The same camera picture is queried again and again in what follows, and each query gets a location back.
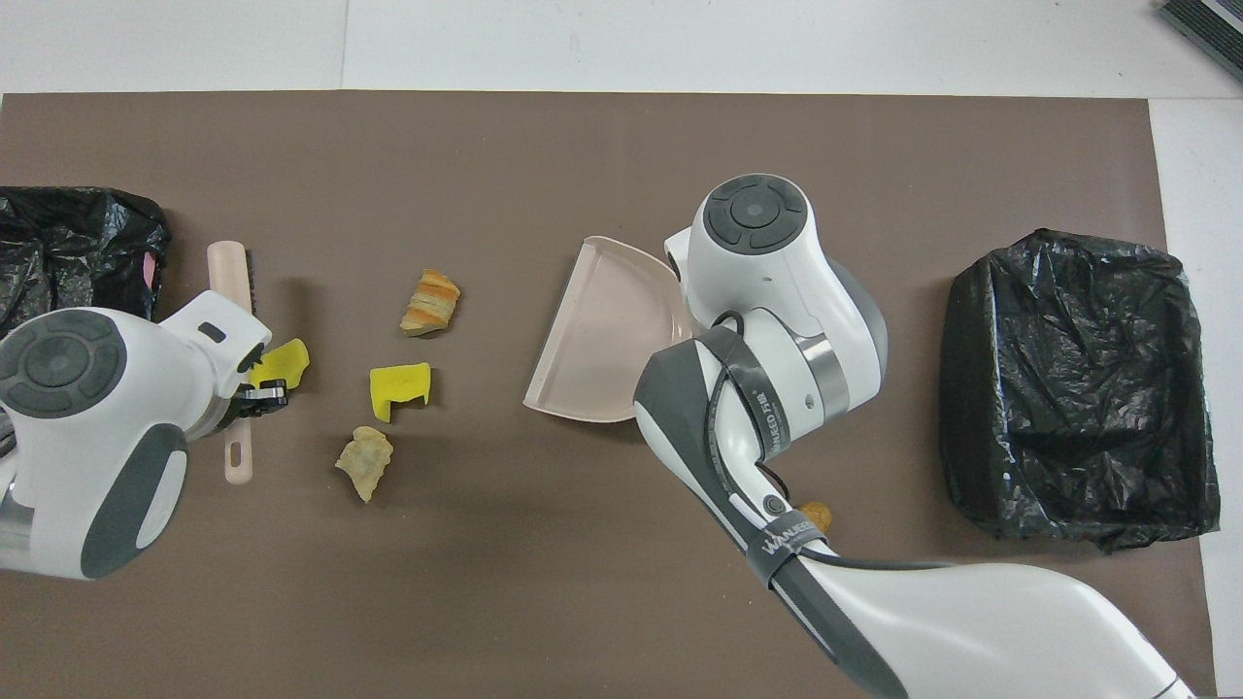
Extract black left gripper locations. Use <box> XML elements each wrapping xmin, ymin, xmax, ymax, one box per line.
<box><xmin>221</xmin><ymin>385</ymin><xmax>290</xmax><ymax>428</ymax></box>

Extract yellow green sponge piece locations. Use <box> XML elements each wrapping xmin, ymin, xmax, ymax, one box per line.
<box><xmin>369</xmin><ymin>362</ymin><xmax>433</xmax><ymax>424</ymax></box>
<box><xmin>248</xmin><ymin>337</ymin><xmax>312</xmax><ymax>392</ymax></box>

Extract pale toy pastry piece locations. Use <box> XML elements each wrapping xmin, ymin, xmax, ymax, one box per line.
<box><xmin>335</xmin><ymin>426</ymin><xmax>395</xmax><ymax>504</ymax></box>

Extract beige hand brush black bristles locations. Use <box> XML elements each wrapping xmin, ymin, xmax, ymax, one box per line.
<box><xmin>206</xmin><ymin>241</ymin><xmax>261</xmax><ymax>484</ymax></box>

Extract orange striped toy croissant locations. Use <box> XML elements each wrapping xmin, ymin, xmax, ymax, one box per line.
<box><xmin>399</xmin><ymin>269</ymin><xmax>462</xmax><ymax>338</ymax></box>

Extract beige plastic dustpan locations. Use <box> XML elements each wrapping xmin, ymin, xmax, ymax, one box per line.
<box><xmin>522</xmin><ymin>236</ymin><xmax>695</xmax><ymax>426</ymax></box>

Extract black bag bin pink spot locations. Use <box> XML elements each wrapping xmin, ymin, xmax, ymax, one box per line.
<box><xmin>0</xmin><ymin>186</ymin><xmax>173</xmax><ymax>341</ymax></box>

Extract black bag lined bin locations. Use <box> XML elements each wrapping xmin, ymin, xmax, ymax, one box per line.
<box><xmin>938</xmin><ymin>228</ymin><xmax>1222</xmax><ymax>554</ymax></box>

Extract brown table mat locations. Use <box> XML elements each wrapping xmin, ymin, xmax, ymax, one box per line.
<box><xmin>0</xmin><ymin>92</ymin><xmax>1220</xmax><ymax>699</ymax></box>

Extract dark grey ribbed object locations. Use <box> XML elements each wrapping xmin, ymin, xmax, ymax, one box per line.
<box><xmin>1158</xmin><ymin>0</ymin><xmax>1243</xmax><ymax>83</ymax></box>

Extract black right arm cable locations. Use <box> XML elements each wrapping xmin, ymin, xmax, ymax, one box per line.
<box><xmin>704</xmin><ymin>309</ymin><xmax>957</xmax><ymax>574</ymax></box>

